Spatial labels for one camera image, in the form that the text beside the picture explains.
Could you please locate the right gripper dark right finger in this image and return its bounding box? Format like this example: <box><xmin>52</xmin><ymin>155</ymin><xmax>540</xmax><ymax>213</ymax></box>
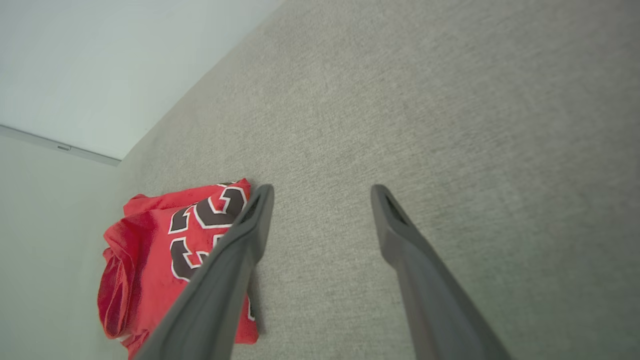
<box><xmin>370</xmin><ymin>183</ymin><xmax>512</xmax><ymax>360</ymax></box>

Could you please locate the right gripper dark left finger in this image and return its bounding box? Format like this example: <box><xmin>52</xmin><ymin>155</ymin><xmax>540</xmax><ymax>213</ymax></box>
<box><xmin>134</xmin><ymin>183</ymin><xmax>275</xmax><ymax>360</ymax></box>

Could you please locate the red and white basketball jersey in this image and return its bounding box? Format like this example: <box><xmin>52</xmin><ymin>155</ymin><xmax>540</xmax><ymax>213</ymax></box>
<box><xmin>97</xmin><ymin>178</ymin><xmax>261</xmax><ymax>360</ymax></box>

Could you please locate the grey fabric sofa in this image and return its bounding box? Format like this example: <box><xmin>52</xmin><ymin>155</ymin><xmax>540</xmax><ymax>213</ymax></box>
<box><xmin>100</xmin><ymin>0</ymin><xmax>640</xmax><ymax>360</ymax></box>

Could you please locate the grey wall skirting strip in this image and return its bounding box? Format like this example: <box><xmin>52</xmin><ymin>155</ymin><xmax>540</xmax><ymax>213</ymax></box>
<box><xmin>0</xmin><ymin>123</ymin><xmax>123</xmax><ymax>167</ymax></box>

